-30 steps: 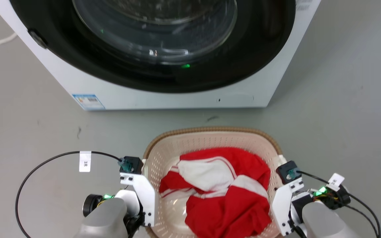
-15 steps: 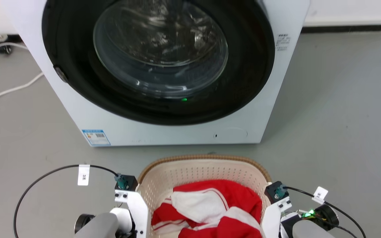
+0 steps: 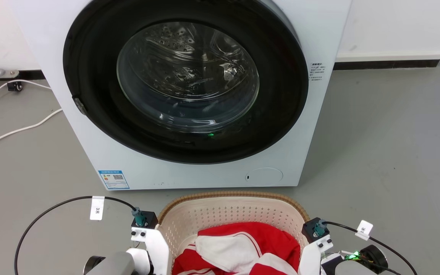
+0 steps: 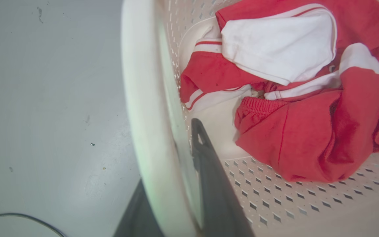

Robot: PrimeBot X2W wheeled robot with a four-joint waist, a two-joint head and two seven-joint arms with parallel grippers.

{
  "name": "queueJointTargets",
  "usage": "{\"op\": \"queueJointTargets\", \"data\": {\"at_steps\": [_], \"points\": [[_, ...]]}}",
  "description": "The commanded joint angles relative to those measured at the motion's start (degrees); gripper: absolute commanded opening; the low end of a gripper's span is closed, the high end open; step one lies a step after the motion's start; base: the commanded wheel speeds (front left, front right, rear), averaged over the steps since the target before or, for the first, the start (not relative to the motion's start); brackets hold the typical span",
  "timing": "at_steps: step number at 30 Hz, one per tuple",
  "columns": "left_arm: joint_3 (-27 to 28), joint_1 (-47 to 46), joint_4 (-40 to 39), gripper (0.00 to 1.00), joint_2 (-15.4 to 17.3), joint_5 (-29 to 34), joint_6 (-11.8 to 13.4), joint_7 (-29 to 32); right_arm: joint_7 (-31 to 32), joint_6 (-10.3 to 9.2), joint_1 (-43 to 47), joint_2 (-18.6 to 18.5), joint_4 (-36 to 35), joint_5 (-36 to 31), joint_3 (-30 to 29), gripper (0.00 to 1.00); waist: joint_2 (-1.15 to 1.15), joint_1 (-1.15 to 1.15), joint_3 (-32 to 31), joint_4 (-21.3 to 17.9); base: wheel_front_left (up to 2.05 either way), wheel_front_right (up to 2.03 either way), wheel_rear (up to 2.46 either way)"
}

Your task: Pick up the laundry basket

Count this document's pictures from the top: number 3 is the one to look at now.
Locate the beige perforated laundry basket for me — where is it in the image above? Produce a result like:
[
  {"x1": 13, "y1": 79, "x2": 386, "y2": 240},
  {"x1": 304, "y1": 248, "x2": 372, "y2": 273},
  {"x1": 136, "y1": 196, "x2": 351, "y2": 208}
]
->
[{"x1": 157, "y1": 191, "x2": 311, "y2": 275}]

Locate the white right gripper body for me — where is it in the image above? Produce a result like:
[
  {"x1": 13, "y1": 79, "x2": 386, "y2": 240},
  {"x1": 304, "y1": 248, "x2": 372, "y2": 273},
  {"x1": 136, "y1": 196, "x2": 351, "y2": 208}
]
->
[{"x1": 298, "y1": 234, "x2": 334, "y2": 275}]

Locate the thick white floor cable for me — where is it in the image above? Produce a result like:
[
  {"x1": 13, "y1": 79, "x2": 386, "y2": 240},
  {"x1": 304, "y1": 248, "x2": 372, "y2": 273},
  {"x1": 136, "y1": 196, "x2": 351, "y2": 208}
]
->
[{"x1": 0, "y1": 108, "x2": 63, "y2": 152}]

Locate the small white cable tag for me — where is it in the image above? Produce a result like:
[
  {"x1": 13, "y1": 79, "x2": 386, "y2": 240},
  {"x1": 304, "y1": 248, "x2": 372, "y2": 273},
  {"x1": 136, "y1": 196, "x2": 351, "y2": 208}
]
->
[{"x1": 355, "y1": 220, "x2": 374, "y2": 241}]

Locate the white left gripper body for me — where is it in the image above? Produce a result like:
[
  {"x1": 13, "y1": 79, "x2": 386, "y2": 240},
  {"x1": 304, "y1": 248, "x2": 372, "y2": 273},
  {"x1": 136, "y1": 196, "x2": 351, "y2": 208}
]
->
[{"x1": 131, "y1": 226, "x2": 171, "y2": 275}]

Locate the blue energy label sticker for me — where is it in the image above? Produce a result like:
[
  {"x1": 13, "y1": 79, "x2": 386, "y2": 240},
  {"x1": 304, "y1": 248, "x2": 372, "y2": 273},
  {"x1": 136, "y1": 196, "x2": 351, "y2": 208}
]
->
[{"x1": 98, "y1": 170, "x2": 130, "y2": 190}]

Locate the round white filter cover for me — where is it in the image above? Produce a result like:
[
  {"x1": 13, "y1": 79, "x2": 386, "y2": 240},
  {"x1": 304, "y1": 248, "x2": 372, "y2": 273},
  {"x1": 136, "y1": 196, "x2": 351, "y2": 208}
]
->
[{"x1": 245, "y1": 167, "x2": 284, "y2": 187}]

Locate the red and white garment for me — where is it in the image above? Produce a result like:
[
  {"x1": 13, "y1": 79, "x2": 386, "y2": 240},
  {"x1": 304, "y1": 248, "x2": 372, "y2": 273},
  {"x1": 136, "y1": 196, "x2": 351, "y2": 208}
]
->
[{"x1": 171, "y1": 222, "x2": 302, "y2": 275}]

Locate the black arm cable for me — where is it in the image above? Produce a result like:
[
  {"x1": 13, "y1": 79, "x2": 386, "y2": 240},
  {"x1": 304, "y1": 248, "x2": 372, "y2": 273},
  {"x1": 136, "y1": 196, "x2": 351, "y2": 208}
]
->
[
  {"x1": 14, "y1": 196, "x2": 141, "y2": 275},
  {"x1": 322, "y1": 220, "x2": 418, "y2": 275}
]

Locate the small white text sticker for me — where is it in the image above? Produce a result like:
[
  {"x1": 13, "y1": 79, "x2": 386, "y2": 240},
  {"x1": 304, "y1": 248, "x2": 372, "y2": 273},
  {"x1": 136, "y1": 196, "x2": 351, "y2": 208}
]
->
[{"x1": 309, "y1": 62, "x2": 325, "y2": 82}]

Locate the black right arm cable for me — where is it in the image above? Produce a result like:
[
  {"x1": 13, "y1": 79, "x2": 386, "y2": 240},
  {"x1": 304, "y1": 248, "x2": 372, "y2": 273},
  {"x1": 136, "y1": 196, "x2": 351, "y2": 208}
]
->
[{"x1": 322, "y1": 220, "x2": 418, "y2": 275}]

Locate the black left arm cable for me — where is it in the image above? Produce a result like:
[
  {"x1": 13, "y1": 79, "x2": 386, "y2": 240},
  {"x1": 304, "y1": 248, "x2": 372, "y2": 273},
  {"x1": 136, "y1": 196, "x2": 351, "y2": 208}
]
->
[{"x1": 14, "y1": 196, "x2": 141, "y2": 275}]

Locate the round black washer door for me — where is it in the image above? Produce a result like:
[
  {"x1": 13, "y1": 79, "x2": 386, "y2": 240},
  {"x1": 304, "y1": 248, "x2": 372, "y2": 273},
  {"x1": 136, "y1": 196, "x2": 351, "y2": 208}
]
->
[{"x1": 63, "y1": 0, "x2": 309, "y2": 165}]

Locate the large white cable tag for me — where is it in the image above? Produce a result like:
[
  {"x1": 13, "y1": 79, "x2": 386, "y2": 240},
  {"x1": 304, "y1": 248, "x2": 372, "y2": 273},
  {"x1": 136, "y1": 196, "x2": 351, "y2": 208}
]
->
[{"x1": 89, "y1": 196, "x2": 105, "y2": 221}]

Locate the white front-loading washing machine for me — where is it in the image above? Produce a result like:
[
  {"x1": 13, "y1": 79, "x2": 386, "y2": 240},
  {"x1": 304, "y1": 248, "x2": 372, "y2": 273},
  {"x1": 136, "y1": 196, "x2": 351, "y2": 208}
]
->
[{"x1": 8, "y1": 0, "x2": 353, "y2": 191}]

